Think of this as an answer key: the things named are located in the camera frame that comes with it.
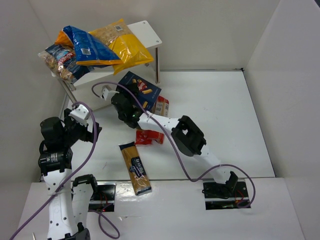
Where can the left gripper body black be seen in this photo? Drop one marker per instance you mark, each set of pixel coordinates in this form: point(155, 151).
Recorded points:
point(92, 128)

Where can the dark blue Barilla pasta box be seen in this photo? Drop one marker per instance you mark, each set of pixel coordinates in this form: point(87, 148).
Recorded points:
point(147, 92)

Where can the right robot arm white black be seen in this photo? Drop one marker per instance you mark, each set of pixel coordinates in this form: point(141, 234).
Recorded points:
point(187, 138)

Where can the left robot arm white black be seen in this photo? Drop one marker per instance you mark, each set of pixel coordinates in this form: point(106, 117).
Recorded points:
point(69, 199)

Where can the yellow pasta bag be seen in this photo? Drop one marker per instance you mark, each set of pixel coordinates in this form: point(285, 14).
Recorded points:
point(121, 40)

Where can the blue and orange pasta bag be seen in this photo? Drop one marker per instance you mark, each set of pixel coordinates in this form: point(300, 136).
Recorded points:
point(89, 50)

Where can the white two-tier shelf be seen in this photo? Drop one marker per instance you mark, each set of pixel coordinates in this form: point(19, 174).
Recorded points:
point(81, 89)

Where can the red spaghetti bag back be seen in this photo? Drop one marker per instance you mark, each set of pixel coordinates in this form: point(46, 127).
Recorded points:
point(161, 108)

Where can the red spaghetti bag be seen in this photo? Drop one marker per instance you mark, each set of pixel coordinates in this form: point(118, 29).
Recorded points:
point(143, 137)
point(161, 108)

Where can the red spaghetti bag front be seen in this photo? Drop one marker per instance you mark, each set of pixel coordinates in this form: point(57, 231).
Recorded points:
point(143, 137)

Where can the dark blue La Sicilia spaghetti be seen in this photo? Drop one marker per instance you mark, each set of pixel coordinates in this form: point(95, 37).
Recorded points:
point(137, 173)

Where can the clear blue fusilli bag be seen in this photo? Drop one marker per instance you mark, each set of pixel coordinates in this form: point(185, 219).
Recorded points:
point(61, 60)

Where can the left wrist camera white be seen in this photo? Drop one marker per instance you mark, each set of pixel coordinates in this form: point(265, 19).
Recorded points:
point(80, 114)

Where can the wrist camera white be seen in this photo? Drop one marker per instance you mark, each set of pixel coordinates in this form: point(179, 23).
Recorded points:
point(80, 114)
point(107, 92)

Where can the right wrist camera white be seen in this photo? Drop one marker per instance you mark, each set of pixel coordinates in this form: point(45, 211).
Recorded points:
point(107, 92)

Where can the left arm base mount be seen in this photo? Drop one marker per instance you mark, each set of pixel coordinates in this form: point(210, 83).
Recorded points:
point(92, 195)

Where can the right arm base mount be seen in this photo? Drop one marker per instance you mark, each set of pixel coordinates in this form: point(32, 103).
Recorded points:
point(215, 199)

